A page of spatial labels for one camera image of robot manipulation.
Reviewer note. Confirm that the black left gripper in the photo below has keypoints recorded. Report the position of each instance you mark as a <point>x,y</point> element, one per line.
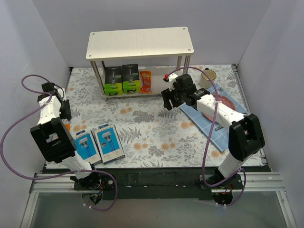
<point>65,109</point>

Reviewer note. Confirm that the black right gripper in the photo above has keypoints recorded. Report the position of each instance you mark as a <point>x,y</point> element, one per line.
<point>171,95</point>

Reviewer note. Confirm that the orange razor packet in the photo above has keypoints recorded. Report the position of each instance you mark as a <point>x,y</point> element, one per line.
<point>67,127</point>
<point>146,79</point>

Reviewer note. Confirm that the black green razor box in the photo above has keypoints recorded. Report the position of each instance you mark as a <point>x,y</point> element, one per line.
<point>113,81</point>
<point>130,78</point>

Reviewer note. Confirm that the white two-tier shelf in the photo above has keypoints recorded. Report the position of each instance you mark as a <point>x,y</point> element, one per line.
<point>159,50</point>

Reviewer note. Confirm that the blue Harry's razor box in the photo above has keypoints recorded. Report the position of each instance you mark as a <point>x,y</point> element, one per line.
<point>108,143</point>

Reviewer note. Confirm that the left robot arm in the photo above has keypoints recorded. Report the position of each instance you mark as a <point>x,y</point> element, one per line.
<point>54,139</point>

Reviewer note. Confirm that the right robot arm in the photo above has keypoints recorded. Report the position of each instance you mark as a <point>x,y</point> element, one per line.
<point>245,136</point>

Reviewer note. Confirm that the cream enamel mug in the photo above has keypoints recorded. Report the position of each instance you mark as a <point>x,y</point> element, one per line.
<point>207,77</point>

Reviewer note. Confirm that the floral tablecloth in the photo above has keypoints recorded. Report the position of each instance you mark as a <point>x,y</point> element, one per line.
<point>151,136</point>

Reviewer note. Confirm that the pink polka dot plate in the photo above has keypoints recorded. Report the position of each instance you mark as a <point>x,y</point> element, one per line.
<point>226,102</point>

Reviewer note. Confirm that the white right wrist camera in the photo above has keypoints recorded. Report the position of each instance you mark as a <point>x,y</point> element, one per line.
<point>170,79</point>

